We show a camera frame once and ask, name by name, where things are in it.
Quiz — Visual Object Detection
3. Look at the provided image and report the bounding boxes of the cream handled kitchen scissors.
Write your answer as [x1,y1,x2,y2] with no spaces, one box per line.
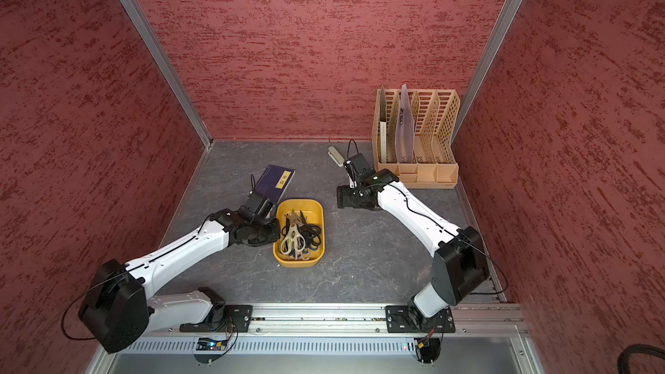
[279,211,307,260]

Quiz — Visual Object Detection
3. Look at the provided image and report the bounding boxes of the black handled scissors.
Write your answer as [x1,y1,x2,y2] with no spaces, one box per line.
[297,211,322,251]

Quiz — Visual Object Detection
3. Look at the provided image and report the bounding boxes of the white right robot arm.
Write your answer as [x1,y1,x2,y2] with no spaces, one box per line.
[336,170,509,324]

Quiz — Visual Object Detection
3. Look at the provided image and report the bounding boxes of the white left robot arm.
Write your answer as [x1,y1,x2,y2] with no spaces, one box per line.
[76,207,281,353]

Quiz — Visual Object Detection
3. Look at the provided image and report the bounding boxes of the beige stapler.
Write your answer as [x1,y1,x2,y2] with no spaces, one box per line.
[327,145,346,167]

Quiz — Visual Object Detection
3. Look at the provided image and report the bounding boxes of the dark blue book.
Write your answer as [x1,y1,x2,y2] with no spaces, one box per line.
[254,164,295,204]

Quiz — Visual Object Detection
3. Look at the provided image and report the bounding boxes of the grey folder in organizer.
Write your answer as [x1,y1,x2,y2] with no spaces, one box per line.
[395,84,415,164]

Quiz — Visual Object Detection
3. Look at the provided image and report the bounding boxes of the white book in organizer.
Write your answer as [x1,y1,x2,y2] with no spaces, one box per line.
[379,86,387,164]

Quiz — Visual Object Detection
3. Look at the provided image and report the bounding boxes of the beige plastic file organizer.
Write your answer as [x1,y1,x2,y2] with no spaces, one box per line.
[372,89,460,190]

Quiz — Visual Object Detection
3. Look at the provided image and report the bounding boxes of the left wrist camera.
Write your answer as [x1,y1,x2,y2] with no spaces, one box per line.
[238,192,275,221]

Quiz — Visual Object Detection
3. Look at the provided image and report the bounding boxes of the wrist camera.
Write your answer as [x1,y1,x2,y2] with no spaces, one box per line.
[343,153,375,186]
[238,192,275,221]

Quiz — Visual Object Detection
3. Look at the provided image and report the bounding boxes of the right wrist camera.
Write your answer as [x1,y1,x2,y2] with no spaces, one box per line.
[343,153,375,186]

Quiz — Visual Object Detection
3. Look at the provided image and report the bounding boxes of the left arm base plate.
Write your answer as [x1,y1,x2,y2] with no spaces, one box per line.
[179,304,254,334]

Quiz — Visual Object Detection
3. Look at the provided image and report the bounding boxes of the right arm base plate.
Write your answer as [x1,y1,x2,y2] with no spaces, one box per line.
[385,305,455,334]

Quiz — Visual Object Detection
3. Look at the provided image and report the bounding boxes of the black cable bottom right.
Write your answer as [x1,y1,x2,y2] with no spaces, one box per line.
[617,343,665,374]

